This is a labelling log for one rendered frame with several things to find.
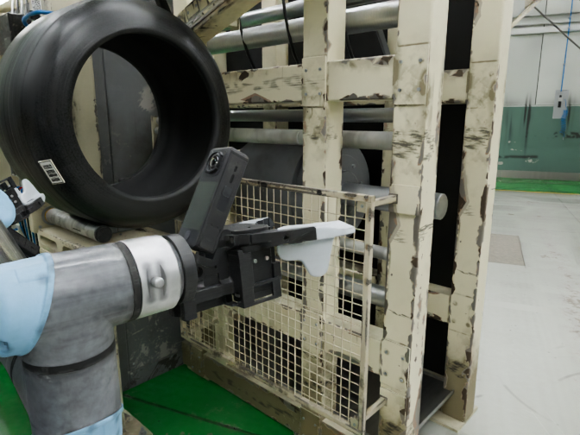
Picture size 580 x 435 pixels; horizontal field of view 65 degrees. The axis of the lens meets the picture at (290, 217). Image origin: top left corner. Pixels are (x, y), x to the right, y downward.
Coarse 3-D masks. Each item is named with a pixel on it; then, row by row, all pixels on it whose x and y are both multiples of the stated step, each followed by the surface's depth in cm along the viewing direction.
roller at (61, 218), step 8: (48, 216) 135; (56, 216) 131; (64, 216) 129; (72, 216) 127; (56, 224) 133; (64, 224) 127; (72, 224) 123; (80, 224) 121; (88, 224) 118; (96, 224) 117; (80, 232) 120; (88, 232) 117; (96, 232) 114; (104, 232) 116; (96, 240) 115; (104, 240) 116
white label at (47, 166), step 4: (48, 160) 100; (40, 164) 102; (44, 164) 102; (48, 164) 101; (52, 164) 101; (44, 168) 102; (48, 168) 102; (52, 168) 102; (56, 168) 102; (44, 172) 103; (48, 172) 103; (52, 172) 102; (56, 172) 102; (48, 176) 104; (52, 176) 103; (56, 176) 103; (60, 176) 102; (52, 180) 104; (56, 180) 104; (60, 180) 103; (64, 180) 103; (52, 184) 105
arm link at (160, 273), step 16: (128, 240) 42; (144, 240) 43; (160, 240) 43; (144, 256) 41; (160, 256) 41; (176, 256) 43; (144, 272) 40; (160, 272) 41; (176, 272) 42; (144, 288) 40; (160, 288) 41; (176, 288) 42; (144, 304) 40; (160, 304) 42; (176, 304) 43
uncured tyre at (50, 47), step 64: (128, 0) 111; (0, 64) 110; (64, 64) 100; (192, 64) 126; (0, 128) 109; (64, 128) 101; (192, 128) 152; (64, 192) 107; (128, 192) 145; (192, 192) 130
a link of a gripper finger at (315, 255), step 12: (288, 228) 49; (324, 228) 49; (336, 228) 50; (348, 228) 51; (324, 240) 50; (288, 252) 50; (300, 252) 50; (312, 252) 50; (324, 252) 50; (312, 264) 50; (324, 264) 50
